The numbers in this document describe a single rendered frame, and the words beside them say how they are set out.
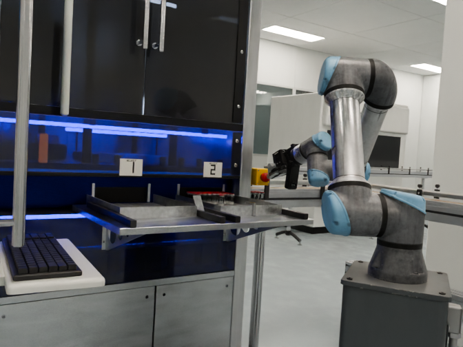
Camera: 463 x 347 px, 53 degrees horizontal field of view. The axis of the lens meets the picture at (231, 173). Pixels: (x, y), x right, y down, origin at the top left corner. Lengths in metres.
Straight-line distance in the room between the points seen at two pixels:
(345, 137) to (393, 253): 0.33
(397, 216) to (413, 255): 0.11
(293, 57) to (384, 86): 6.87
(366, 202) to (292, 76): 7.04
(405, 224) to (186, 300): 0.96
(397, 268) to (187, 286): 0.89
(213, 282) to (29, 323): 0.70
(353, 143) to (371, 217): 0.21
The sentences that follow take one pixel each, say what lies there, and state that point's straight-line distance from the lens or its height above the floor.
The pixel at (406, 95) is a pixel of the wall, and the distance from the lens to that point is 10.54.
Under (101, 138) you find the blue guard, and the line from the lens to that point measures 1.64.
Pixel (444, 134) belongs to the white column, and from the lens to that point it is 2.89.
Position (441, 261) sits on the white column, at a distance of 2.92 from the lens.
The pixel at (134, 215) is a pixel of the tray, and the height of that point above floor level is 0.89.
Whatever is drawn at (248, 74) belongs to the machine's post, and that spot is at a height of 1.41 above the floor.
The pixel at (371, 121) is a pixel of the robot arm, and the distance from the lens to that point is 1.53.
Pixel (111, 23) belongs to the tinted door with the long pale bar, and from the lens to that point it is 1.70.
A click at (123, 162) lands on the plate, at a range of 1.66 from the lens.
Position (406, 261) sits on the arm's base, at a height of 0.85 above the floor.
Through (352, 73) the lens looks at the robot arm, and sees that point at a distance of 1.39.
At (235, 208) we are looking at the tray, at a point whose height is 0.90.
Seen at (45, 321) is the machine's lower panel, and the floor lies 0.51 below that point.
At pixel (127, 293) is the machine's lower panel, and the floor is 0.56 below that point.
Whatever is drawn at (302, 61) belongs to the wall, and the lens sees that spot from 8.38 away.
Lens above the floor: 1.10
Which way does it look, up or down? 3 degrees down
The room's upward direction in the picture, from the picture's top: 3 degrees clockwise
